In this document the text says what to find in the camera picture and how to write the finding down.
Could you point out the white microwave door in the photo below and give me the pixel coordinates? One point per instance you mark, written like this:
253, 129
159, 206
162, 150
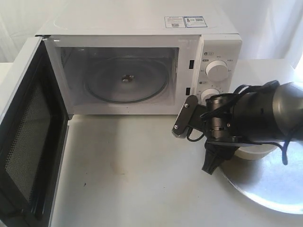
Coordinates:
33, 129

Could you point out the white microwave oven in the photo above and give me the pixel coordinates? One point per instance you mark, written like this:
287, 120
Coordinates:
186, 45

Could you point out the white microwave knob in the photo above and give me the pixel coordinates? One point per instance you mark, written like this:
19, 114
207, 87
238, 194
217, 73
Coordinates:
217, 70
208, 93

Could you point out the round metal tray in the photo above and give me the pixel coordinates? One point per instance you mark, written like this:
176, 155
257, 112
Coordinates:
268, 181

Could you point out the upper white microwave knob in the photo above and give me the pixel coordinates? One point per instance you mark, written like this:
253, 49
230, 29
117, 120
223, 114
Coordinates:
217, 70

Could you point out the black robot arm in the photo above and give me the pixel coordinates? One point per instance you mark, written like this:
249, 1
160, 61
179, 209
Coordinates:
252, 115

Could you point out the cream ceramic bowl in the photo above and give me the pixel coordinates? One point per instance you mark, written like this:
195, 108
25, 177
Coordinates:
254, 152

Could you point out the glass microwave turntable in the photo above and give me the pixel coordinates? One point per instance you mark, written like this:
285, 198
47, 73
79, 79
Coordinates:
127, 79

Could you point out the lower white microwave knob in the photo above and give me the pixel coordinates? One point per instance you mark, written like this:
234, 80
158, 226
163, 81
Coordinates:
208, 93

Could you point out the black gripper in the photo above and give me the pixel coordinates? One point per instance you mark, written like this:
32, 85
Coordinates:
218, 130

